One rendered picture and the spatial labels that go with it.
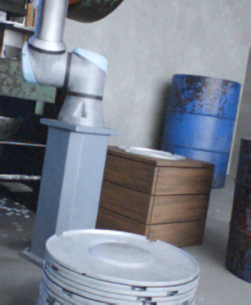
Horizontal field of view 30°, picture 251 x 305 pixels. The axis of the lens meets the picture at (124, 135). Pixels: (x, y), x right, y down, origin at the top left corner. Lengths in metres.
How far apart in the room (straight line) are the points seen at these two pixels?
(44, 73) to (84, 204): 0.42
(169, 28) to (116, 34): 0.61
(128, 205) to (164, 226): 0.16
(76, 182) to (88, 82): 0.31
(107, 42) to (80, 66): 2.49
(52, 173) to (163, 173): 0.48
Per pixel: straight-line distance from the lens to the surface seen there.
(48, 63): 1.45
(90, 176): 1.47
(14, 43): 2.04
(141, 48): 4.18
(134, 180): 1.82
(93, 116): 1.46
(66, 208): 1.46
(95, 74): 1.47
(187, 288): 0.85
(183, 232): 1.96
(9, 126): 2.08
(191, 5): 4.62
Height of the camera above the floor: 0.52
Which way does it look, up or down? 3 degrees down
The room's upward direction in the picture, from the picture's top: 9 degrees clockwise
